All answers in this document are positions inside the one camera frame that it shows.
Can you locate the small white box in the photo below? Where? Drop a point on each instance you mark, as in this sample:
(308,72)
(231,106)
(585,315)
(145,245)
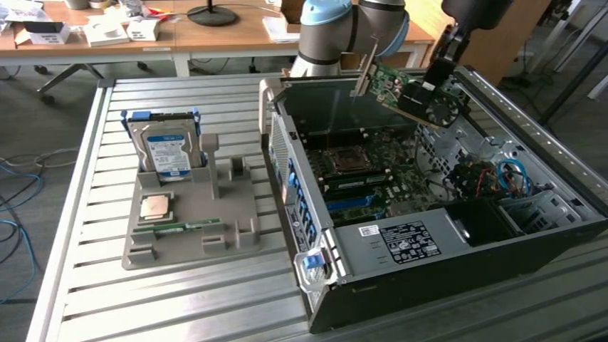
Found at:
(143,30)

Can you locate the blue case latch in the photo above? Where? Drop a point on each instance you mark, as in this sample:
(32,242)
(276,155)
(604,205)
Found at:
(315,261)

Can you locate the CPU socket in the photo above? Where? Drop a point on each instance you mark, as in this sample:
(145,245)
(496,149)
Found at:
(351,160)

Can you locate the wooden cabinet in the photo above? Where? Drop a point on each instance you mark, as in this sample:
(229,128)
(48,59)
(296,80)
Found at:
(523,42)

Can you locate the green motherboard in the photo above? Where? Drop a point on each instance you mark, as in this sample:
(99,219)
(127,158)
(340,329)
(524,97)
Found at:
(413,178)

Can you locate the blue expansion slot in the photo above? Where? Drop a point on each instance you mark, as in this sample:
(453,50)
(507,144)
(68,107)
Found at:
(351,204)

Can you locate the grey parts rack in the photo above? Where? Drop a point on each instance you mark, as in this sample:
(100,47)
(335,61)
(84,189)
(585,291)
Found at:
(195,242)

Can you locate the white paper stack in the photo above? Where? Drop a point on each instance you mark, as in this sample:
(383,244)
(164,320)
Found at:
(280,30)

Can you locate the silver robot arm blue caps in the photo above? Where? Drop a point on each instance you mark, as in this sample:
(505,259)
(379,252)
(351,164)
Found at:
(332,35)

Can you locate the large white box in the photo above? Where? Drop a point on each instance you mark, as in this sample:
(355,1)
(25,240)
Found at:
(107,33)

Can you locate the white box black top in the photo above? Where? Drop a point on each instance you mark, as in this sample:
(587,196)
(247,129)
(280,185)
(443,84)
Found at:
(44,35)

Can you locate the hard disk in blue caddy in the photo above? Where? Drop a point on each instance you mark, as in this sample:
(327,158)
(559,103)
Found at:
(164,149)

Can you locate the wooden desk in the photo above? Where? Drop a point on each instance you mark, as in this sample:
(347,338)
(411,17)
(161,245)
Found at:
(213,39)

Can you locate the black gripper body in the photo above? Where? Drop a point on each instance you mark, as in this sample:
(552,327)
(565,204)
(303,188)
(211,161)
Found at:
(475,12)

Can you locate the black plastic shroud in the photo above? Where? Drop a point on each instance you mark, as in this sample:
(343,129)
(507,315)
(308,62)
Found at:
(484,221)

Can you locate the green RAM stick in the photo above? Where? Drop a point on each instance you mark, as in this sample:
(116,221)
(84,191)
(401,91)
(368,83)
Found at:
(171,228)

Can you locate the metal disk bay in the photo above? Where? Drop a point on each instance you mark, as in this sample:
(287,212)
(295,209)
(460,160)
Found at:
(545,210)

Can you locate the black lamp base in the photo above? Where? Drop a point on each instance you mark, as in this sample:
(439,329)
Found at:
(211,16)

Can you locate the open black PC case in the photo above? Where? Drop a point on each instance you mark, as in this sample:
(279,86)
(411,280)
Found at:
(427,292)

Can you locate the green graphics card black cooler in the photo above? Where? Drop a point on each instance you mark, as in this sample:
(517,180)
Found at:
(389,80)

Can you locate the CPU chip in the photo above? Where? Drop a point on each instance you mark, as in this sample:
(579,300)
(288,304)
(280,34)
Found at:
(155,207)

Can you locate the grey power supply unit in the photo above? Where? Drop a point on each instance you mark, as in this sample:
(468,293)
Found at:
(360,249)

